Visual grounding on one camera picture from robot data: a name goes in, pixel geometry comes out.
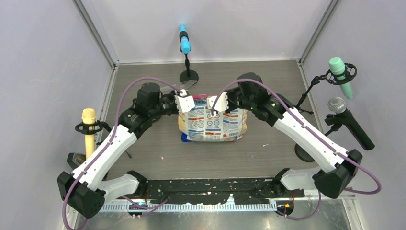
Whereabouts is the colourful pet food bag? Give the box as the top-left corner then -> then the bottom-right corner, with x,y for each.
178,94 -> 248,142

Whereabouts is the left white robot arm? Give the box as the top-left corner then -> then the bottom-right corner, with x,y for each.
57,82 -> 186,219

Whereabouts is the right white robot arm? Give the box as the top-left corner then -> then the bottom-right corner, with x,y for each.
214,72 -> 362,199

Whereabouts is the blue microphone on stand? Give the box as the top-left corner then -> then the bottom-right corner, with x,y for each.
179,23 -> 199,86

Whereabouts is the yellow microphone on tripod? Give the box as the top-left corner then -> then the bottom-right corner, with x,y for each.
75,108 -> 112,159

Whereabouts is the round black stand base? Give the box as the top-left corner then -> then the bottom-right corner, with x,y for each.
294,143 -> 316,163

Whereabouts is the grey black handheld microphone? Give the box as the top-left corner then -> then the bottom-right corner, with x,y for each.
325,97 -> 375,151

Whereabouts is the black box device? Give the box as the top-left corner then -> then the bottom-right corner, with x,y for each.
67,152 -> 86,170

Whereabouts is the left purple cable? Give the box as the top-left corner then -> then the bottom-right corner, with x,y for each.
62,76 -> 188,230

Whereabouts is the purple cable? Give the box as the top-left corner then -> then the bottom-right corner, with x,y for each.
210,78 -> 382,221
62,76 -> 188,230

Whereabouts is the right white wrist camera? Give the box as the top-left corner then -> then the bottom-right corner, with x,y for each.
206,92 -> 229,112

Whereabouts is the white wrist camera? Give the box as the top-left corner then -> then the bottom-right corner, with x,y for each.
206,92 -> 229,112
175,89 -> 195,114

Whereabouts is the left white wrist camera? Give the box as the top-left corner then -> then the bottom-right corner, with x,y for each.
175,89 -> 195,114

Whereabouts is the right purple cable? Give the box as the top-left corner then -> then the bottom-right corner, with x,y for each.
210,78 -> 382,221

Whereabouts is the green microphone with shock mount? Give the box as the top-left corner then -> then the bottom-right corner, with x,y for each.
295,57 -> 358,115

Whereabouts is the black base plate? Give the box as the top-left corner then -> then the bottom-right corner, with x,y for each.
130,178 -> 305,205

